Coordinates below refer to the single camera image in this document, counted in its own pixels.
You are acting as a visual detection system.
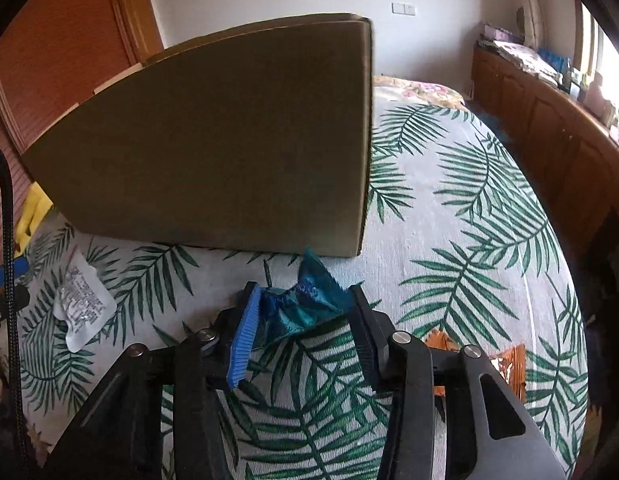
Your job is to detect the black braided cable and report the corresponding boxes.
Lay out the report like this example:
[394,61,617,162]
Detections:
[0,141,31,461]

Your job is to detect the window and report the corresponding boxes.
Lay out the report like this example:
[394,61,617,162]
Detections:
[574,0,619,111]

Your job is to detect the small orange snack packet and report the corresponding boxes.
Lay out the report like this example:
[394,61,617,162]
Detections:
[423,330,528,404]

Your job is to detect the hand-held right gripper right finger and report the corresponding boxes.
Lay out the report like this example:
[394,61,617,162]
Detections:
[348,284,570,480]

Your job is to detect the green leaf print bedsheet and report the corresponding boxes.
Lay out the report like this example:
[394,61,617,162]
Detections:
[14,95,590,480]

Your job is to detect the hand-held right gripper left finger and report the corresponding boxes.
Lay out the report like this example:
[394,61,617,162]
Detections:
[42,281,263,480]

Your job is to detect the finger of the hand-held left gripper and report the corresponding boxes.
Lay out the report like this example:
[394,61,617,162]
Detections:
[0,257,31,327]

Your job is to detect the yellow plush toy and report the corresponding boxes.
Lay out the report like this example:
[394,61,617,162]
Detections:
[16,182,53,252]

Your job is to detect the pink box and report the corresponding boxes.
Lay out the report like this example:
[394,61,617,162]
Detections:
[479,22,521,46]

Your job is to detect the teal snack packet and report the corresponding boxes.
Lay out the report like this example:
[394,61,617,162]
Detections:
[257,246,351,349]

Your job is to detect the folded patterned cloth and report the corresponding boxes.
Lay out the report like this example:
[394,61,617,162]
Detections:
[492,40,560,83]

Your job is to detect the blue bottles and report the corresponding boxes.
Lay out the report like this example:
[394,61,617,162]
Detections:
[538,49,571,77]

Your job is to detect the wooden slatted wardrobe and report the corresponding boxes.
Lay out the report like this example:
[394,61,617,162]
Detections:
[0,0,165,213]

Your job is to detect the pink bottle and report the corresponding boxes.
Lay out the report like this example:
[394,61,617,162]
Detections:
[587,74,610,113]

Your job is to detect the brown cardboard box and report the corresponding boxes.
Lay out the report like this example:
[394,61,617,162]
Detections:
[20,12,374,259]

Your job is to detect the wooden cabinet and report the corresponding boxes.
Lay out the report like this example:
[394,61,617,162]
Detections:
[470,45,619,261]

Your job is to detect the silver snack packet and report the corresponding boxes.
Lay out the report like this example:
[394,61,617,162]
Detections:
[54,249,118,353]

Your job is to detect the floral quilt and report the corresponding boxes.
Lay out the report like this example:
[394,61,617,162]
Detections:
[372,75,468,111]

